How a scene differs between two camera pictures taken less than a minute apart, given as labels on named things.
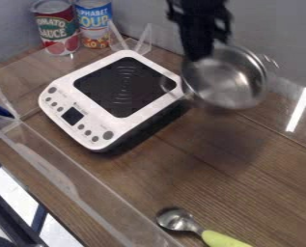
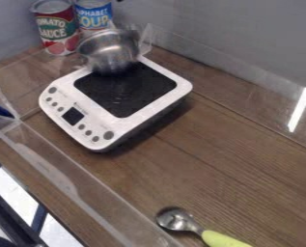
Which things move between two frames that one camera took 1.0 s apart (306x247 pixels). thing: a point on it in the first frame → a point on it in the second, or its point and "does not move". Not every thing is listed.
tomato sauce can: [58, 26] does not move
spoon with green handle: [179, 220] does not move
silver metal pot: [227, 80] → [111, 50]
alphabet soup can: [95, 16] does not move
